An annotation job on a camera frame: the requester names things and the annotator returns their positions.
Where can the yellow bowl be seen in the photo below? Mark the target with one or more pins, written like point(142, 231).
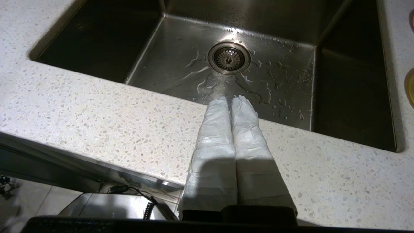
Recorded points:
point(410, 87)

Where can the steel cabinet front edge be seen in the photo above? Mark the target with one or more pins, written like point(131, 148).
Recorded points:
point(64, 168)

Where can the stainless steel sink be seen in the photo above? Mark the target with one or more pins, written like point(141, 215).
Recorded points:
point(168, 61)

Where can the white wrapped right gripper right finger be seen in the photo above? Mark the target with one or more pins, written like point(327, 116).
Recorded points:
point(255, 161)

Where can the round metal drain strainer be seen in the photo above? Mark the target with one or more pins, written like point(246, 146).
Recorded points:
point(229, 58)

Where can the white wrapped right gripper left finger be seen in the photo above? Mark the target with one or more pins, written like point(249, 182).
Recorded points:
point(213, 155)

